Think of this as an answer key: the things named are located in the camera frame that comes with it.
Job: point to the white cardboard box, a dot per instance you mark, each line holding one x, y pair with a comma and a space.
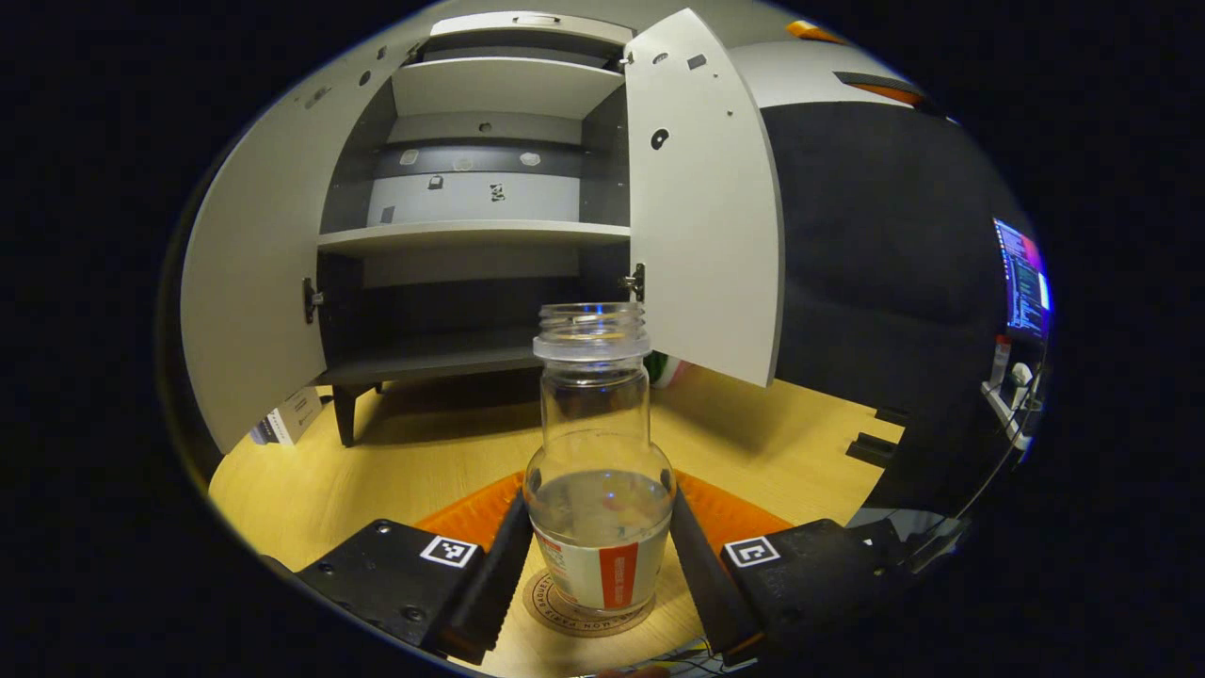
297, 414

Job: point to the round brown coaster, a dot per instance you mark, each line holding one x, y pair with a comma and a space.
546, 607

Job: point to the black backdrop cloth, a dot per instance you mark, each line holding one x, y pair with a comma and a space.
875, 264

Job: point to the clear glass bottle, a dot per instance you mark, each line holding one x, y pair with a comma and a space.
598, 405

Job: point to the black stand foot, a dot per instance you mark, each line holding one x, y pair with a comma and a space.
871, 449
891, 416

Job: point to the white cabinet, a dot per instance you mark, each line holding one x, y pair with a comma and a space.
471, 198

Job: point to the white cabinet door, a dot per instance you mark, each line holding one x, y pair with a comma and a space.
254, 264
706, 235

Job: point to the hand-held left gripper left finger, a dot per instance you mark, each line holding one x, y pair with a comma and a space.
494, 584

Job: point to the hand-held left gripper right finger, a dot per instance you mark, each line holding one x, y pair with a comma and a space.
701, 574

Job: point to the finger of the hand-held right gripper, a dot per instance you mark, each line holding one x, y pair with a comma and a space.
814, 31
890, 91

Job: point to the green striped object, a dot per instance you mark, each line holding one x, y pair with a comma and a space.
666, 372

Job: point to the small white container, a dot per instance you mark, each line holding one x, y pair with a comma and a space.
1000, 358

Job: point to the computer monitor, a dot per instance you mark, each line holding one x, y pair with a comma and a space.
1021, 282

